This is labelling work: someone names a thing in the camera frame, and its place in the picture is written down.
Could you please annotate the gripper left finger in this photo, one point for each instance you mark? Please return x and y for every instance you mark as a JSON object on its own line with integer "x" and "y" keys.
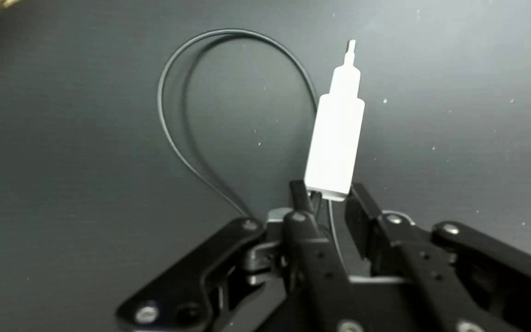
{"x": 309, "y": 240}

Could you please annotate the white charger plug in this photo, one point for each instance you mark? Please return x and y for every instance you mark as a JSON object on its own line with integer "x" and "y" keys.
{"x": 337, "y": 133}

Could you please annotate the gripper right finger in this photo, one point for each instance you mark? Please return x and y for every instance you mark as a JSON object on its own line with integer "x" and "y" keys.
{"x": 413, "y": 258}

